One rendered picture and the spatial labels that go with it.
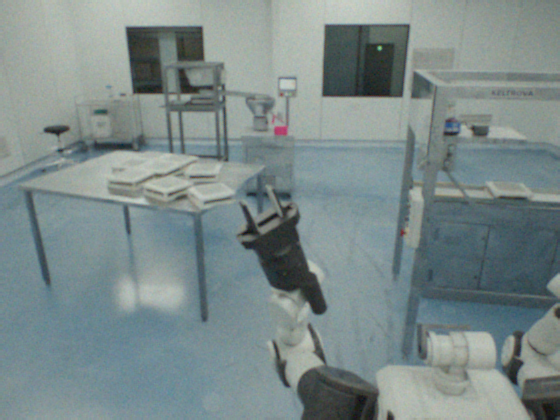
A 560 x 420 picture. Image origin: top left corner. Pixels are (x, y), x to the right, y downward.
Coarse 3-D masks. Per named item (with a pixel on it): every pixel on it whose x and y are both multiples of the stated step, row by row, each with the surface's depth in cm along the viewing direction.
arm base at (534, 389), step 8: (552, 376) 85; (528, 384) 85; (536, 384) 84; (544, 384) 82; (552, 384) 81; (528, 392) 81; (536, 392) 80; (544, 392) 79; (552, 392) 78; (528, 400) 80; (536, 400) 79; (544, 400) 78; (552, 400) 78; (528, 408) 80; (536, 408) 79; (536, 416) 79; (544, 416) 79
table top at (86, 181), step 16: (96, 160) 381; (112, 160) 381; (48, 176) 337; (64, 176) 337; (80, 176) 337; (96, 176) 337; (176, 176) 337; (224, 176) 337; (240, 176) 337; (256, 176) 348; (48, 192) 309; (64, 192) 303; (80, 192) 303; (96, 192) 303; (112, 192) 303; (128, 192) 303; (160, 208) 279; (176, 208) 275; (192, 208) 275; (208, 208) 279
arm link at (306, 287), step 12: (312, 264) 92; (300, 276) 84; (312, 276) 85; (276, 288) 86; (288, 288) 85; (300, 288) 87; (312, 288) 84; (300, 300) 88; (312, 300) 86; (324, 300) 88; (312, 312) 90; (324, 312) 89
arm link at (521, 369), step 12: (504, 348) 110; (504, 360) 107; (516, 360) 103; (528, 360) 102; (540, 360) 101; (504, 372) 106; (516, 372) 102; (528, 372) 96; (540, 372) 93; (552, 372) 92; (516, 384) 102
